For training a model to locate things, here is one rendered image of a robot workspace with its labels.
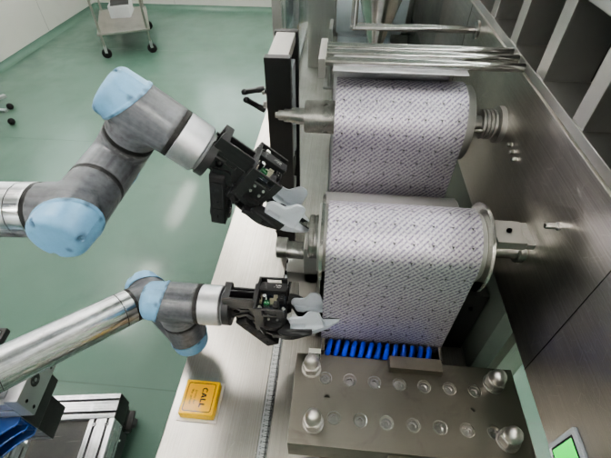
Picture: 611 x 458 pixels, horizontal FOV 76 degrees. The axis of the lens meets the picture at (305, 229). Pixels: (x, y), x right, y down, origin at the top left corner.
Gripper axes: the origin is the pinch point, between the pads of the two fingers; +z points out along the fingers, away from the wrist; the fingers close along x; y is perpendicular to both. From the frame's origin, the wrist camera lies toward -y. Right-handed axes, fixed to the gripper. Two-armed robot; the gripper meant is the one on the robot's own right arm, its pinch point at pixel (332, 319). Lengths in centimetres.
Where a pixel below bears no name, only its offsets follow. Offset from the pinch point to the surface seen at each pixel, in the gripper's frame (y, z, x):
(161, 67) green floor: -110, -190, 359
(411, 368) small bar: -4.3, 14.8, -6.2
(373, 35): 25, 7, 75
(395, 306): 6.1, 10.8, -0.2
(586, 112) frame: 39, 31, 10
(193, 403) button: -16.6, -26.8, -11.3
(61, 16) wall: -98, -357, 471
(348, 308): 4.5, 2.7, -0.2
